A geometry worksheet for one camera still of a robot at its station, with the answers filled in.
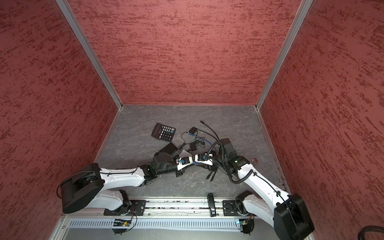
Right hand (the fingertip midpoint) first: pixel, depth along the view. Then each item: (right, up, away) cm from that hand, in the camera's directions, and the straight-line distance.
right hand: (197, 162), depth 77 cm
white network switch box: (-9, +1, +14) cm, 17 cm away
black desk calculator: (-24, +14, +24) cm, 36 cm away
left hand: (-3, -1, +1) cm, 3 cm away
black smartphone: (-18, +3, +17) cm, 25 cm away
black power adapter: (-3, +15, +28) cm, 32 cm away
